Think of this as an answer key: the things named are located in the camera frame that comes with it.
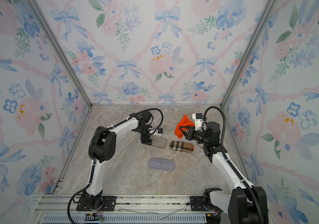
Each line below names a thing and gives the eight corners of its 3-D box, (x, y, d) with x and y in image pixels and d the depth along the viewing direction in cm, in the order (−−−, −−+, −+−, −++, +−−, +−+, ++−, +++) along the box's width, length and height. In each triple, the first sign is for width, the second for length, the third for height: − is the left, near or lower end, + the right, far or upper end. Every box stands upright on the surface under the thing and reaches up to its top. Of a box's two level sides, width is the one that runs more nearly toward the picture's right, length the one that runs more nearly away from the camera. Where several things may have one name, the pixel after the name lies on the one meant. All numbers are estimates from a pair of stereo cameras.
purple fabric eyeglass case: (148, 168, 88) (148, 166, 85) (150, 159, 92) (149, 157, 89) (174, 171, 87) (174, 169, 84) (174, 162, 91) (174, 159, 88)
